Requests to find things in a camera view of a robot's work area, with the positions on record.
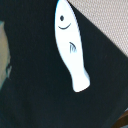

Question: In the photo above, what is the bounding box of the white toy fish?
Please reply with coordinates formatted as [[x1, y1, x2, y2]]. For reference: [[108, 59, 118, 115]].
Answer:
[[55, 0, 90, 92]]

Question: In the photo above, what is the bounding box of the beige woven placemat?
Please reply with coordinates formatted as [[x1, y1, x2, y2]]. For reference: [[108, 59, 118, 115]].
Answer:
[[68, 0, 128, 57]]

